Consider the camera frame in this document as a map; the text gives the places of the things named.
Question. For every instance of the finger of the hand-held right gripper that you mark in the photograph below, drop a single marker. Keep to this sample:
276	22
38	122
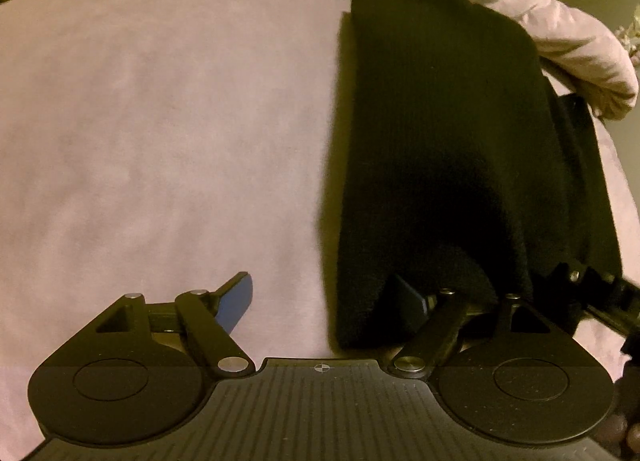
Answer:
600	291

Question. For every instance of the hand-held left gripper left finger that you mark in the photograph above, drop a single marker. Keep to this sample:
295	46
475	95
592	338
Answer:
236	302

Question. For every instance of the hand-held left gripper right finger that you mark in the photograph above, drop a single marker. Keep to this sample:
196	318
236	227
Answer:
411	297

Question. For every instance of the black knit sweater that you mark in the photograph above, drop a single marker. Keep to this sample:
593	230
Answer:
440	156

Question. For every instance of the purple bed sheet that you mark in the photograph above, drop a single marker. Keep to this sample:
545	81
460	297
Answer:
150	141

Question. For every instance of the wrapped flower bouquet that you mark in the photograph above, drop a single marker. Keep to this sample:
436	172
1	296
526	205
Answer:
631	38

